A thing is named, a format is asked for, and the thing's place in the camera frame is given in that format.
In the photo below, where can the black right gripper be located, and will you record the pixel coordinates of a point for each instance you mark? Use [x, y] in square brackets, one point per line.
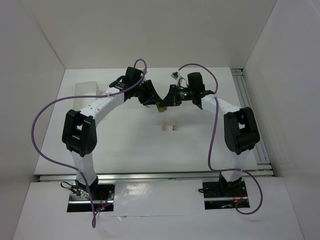
[172, 94]

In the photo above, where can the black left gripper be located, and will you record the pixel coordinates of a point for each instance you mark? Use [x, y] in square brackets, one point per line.
[147, 92]

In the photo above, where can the green wood block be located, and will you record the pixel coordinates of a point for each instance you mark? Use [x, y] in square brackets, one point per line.
[160, 109]

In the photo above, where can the white perforated box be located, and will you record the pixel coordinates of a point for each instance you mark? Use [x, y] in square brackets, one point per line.
[89, 88]

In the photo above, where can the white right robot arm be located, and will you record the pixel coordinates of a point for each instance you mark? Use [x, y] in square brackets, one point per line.
[240, 131]

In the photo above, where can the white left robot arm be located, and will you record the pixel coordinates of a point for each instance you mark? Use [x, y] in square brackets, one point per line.
[80, 127]

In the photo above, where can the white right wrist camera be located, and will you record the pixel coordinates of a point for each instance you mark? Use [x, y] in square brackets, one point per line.
[175, 75]

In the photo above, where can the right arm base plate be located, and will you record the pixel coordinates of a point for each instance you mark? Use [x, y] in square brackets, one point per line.
[215, 198]

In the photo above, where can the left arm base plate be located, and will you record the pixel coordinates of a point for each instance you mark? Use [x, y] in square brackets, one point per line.
[79, 199]

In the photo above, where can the aluminium rail front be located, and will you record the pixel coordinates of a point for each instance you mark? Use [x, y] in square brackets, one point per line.
[135, 176]

